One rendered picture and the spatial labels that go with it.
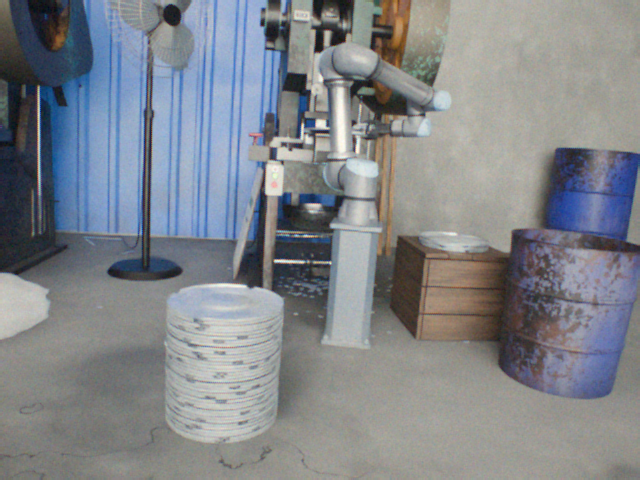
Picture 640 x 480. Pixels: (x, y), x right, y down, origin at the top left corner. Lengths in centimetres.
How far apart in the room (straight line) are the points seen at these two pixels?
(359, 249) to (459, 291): 46
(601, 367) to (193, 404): 122
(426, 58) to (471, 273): 98
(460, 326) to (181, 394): 117
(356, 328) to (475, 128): 260
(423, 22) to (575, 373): 152
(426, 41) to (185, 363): 170
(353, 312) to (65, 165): 259
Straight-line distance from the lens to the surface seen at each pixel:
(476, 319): 204
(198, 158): 364
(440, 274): 192
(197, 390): 122
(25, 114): 300
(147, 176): 267
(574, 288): 163
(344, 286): 178
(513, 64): 429
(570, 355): 170
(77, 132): 380
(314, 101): 246
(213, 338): 114
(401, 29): 262
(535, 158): 437
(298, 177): 229
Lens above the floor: 69
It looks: 10 degrees down
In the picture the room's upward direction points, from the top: 4 degrees clockwise
